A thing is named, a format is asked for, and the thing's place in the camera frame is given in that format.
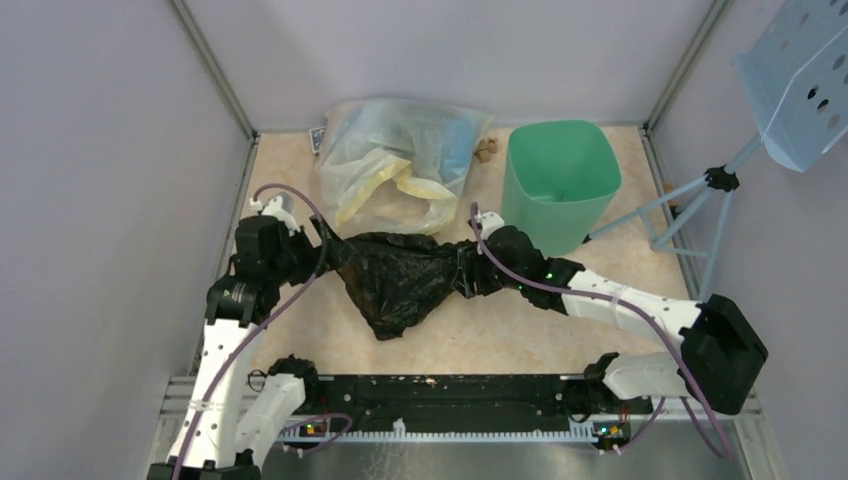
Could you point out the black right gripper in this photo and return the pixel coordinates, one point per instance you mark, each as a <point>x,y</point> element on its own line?
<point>471,261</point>

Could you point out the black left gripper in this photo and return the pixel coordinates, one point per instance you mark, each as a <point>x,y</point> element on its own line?
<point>316,253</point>

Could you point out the black trash bag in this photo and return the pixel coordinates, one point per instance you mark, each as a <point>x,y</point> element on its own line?
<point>396,280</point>

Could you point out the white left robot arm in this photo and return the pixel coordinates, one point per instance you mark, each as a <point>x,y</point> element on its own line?
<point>273,264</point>

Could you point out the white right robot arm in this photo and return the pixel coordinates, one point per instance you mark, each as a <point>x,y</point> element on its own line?
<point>711,353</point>

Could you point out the green plastic trash bin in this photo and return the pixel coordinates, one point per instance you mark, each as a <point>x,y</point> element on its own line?
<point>559,178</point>

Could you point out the small brown object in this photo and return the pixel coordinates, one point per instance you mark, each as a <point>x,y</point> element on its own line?
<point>486,149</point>

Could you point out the dark blue card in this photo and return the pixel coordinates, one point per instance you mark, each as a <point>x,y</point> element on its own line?
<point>316,138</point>

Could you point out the translucent yellow-trimmed plastic bag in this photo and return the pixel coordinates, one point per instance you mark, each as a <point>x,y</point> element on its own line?
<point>395,164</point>

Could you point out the light blue tripod stand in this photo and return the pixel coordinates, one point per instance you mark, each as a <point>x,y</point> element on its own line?
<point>682,204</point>

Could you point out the light blue perforated stand tray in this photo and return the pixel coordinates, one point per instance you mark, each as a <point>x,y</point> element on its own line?
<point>795,81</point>

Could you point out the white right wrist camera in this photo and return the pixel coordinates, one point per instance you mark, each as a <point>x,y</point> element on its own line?
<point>484,224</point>

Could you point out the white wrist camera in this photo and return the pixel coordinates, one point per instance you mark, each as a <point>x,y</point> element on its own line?
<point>280,208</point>
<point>484,224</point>

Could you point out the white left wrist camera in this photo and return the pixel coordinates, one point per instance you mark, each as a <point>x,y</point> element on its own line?
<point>280,208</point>

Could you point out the white cable duct strip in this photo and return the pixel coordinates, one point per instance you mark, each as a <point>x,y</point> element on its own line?
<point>587,432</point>

